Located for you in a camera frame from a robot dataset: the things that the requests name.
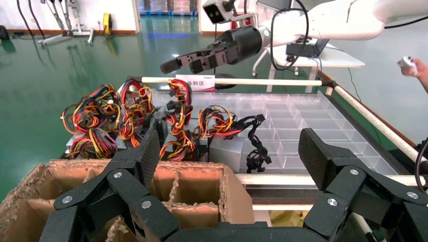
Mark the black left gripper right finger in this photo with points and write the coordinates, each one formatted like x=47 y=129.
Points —
x=347 y=187

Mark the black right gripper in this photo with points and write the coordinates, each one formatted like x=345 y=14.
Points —
x=244 y=43

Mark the red cabinet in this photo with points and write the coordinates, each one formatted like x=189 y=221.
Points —
x=242 y=25

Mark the goods stacked on blue pallets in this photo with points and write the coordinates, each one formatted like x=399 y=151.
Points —
x=167 y=6

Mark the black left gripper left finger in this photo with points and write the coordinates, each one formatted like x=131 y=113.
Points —
x=133 y=187

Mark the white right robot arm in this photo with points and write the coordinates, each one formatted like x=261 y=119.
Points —
x=334 y=26

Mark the small white grey device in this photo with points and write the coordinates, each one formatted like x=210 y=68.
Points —
x=408 y=65

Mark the clear plastic compartment tray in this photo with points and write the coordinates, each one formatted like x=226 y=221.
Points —
x=311 y=113

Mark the white red label sign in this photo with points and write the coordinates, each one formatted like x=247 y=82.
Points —
x=200 y=85

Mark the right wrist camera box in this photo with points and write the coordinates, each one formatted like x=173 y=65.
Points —
x=215 y=11

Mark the white metal stand frame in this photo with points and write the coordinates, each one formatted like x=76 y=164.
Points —
x=78 y=32

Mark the brown cardboard divider box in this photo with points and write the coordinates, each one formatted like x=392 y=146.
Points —
x=197 y=187

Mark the black wheel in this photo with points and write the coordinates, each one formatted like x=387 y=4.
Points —
x=3 y=33

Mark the person's hand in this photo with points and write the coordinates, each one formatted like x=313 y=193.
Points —
x=423 y=70

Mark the black laptop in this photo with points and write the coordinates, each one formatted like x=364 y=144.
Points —
x=301 y=50

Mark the black round stool seat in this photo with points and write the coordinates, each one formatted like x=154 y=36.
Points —
x=225 y=86

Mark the thin black pole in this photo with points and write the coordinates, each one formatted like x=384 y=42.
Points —
x=216 y=30

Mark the yellow plastic bag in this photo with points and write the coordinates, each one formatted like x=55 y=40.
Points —
x=287 y=218

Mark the white table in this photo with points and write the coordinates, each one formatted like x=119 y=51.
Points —
x=337 y=60

